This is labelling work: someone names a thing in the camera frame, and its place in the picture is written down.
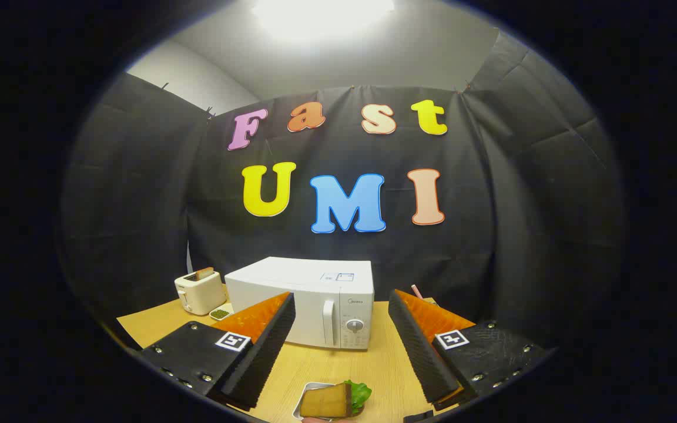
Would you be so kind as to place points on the toast slice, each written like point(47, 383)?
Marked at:
point(204, 274)

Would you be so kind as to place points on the white microwave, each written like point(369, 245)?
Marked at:
point(315, 282)

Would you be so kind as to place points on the cream toaster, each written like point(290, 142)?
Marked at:
point(200, 296)

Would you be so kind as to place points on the black backdrop cloth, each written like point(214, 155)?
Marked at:
point(491, 235)

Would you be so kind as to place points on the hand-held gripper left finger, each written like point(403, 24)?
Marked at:
point(262, 358)

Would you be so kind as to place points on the brown bread lettuce sandwich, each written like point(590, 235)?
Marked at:
point(324, 400)

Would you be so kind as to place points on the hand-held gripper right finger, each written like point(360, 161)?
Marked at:
point(424, 358)

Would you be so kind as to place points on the white rectangular tray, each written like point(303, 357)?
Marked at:
point(309, 388)

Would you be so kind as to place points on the small dish of seeds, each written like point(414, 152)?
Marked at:
point(220, 314)

